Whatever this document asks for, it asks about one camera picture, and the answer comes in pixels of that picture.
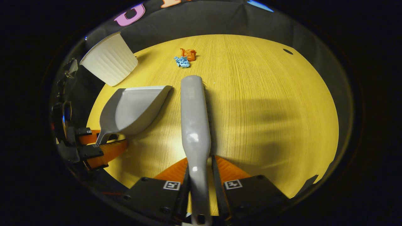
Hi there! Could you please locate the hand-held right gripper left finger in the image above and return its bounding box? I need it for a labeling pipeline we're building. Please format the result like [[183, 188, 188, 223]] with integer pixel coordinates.
[[121, 157, 191, 226]]

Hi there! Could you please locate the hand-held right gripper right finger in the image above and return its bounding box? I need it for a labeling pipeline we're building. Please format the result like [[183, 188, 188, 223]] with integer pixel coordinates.
[[211, 155, 291, 224]]

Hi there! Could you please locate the grey dustpan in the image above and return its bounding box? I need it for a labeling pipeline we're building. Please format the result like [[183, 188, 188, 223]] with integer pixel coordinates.
[[96, 85, 173, 145]]

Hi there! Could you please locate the grey small broom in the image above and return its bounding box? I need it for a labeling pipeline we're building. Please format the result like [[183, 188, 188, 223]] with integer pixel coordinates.
[[180, 75, 217, 226]]

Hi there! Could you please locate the white garbage bin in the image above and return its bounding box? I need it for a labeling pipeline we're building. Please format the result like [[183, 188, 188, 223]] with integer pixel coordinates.
[[79, 31, 139, 87]]

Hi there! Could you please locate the blue paper trash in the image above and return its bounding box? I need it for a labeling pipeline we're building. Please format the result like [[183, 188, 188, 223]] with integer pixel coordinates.
[[174, 56, 191, 68]]

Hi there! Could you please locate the orange paper trash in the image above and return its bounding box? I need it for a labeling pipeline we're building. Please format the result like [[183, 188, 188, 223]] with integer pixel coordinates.
[[180, 48, 197, 62]]

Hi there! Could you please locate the wooden desktop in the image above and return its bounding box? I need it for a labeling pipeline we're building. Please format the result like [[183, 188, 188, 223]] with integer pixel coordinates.
[[85, 34, 340, 217]]

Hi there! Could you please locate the black tape strip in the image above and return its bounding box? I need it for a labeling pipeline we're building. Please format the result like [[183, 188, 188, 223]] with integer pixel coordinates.
[[295, 174, 319, 197]]

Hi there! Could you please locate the black backdrop cloth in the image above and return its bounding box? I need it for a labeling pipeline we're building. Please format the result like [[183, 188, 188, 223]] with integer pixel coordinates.
[[57, 0, 355, 192]]

